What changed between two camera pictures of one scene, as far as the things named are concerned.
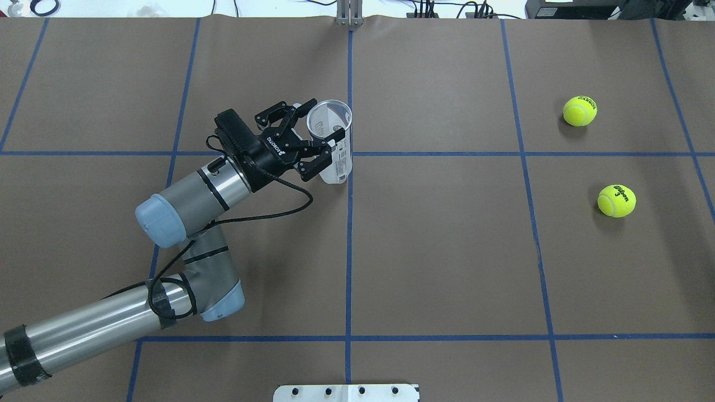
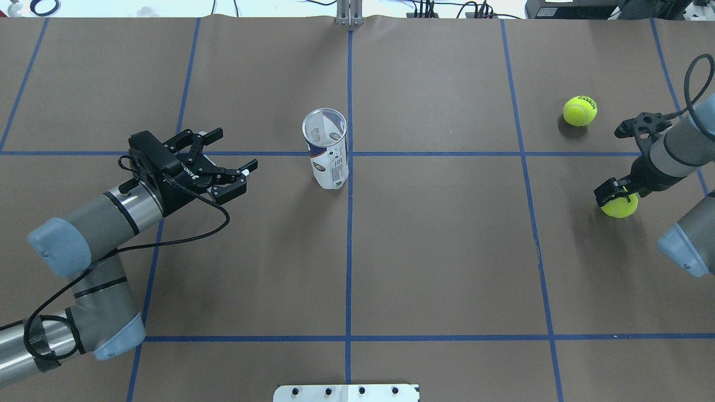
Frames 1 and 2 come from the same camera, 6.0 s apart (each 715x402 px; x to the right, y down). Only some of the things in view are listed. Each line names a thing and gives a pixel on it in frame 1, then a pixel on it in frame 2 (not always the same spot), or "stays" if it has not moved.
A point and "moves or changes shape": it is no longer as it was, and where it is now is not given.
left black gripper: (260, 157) to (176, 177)
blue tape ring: (33, 3) stays
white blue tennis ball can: (327, 117) moves or changes shape
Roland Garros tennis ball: (580, 111) stays
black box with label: (572, 9) stays
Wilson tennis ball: (617, 201) stays
